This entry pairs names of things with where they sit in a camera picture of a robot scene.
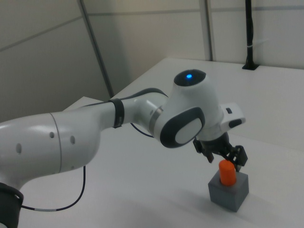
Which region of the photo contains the grey block with round hole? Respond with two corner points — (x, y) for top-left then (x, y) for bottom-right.
(208, 170), (249, 212)

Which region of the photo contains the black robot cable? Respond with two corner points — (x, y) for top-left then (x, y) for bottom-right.
(21, 122), (154, 212)

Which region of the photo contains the grey slanted partition post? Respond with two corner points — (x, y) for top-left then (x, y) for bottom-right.
(78, 0), (115, 98)

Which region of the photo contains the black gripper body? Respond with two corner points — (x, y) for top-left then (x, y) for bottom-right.
(197, 133), (231, 154)

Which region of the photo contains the grey upright partition post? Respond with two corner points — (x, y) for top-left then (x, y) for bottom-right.
(203, 0), (217, 61)

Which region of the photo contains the black pole with base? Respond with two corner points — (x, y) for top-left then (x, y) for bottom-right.
(242, 0), (260, 71)

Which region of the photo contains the orange cylinder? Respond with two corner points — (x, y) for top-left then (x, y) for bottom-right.
(218, 160), (237, 187)

